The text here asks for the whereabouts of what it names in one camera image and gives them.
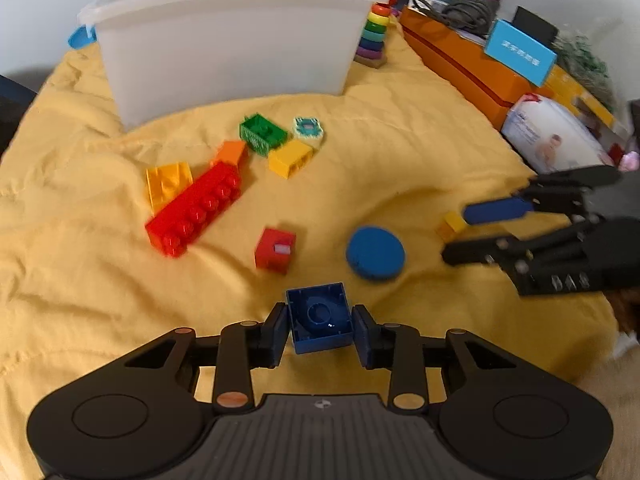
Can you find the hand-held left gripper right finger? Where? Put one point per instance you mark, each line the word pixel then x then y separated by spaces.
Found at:
pixel 365 340

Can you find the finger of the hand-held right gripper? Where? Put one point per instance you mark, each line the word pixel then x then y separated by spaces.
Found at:
pixel 480 251
pixel 495 211

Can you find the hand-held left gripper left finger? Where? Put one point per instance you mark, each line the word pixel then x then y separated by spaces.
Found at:
pixel 277 335

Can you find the tiny yellow block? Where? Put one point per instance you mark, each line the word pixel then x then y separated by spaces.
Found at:
pixel 450 225

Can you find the dark blue square block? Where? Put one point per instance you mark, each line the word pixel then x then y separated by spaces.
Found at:
pixel 320 320

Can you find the white plastic storage bin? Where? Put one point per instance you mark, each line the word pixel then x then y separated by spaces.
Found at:
pixel 225 45

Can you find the small red block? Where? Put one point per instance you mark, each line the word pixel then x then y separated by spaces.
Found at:
pixel 275 252

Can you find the blue round disc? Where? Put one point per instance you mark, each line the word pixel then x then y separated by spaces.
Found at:
pixel 375 252

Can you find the white wipes pack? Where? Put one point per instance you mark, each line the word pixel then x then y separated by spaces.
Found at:
pixel 555 135

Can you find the yellow box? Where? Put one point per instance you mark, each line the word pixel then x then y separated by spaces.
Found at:
pixel 580 95

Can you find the long red block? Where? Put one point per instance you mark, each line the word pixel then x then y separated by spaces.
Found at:
pixel 192 212

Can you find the orange cardboard box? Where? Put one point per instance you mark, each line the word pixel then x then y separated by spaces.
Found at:
pixel 460 65

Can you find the blue card box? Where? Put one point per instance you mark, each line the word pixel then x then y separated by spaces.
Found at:
pixel 520 52

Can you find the green plant decoration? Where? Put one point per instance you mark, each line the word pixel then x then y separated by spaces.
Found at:
pixel 585 60

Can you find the yellow rectangular block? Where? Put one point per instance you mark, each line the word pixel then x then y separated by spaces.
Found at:
pixel 290 159

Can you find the yellow blanket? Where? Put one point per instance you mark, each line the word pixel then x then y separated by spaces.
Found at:
pixel 100 285

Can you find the yellow square block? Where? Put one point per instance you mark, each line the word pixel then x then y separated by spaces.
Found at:
pixel 167 185

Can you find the orange block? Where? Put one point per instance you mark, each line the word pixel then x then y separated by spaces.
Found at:
pixel 230 154

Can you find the black box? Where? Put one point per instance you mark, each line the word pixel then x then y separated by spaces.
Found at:
pixel 535 27

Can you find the patterned green block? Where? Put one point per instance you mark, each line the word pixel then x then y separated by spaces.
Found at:
pixel 262 132

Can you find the teal flower tile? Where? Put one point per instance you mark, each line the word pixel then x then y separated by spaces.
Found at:
pixel 308 130

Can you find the blue bin clip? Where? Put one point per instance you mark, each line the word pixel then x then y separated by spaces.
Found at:
pixel 80 37

